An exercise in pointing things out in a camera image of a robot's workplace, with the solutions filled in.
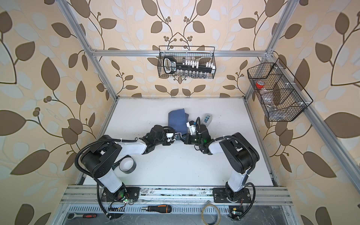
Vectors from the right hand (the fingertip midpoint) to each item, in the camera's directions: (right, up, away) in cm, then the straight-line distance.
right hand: (179, 138), depth 89 cm
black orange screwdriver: (-7, -31, -21) cm, 38 cm away
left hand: (-4, +5, +3) cm, 7 cm away
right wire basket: (+56, +25, -15) cm, 63 cm away
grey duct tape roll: (-31, -14, -7) cm, 35 cm away
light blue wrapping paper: (-1, +12, +10) cm, 16 cm away
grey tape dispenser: (+20, +13, +12) cm, 27 cm away
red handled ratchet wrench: (-52, -34, -21) cm, 66 cm away
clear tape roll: (+17, -34, -20) cm, 43 cm away
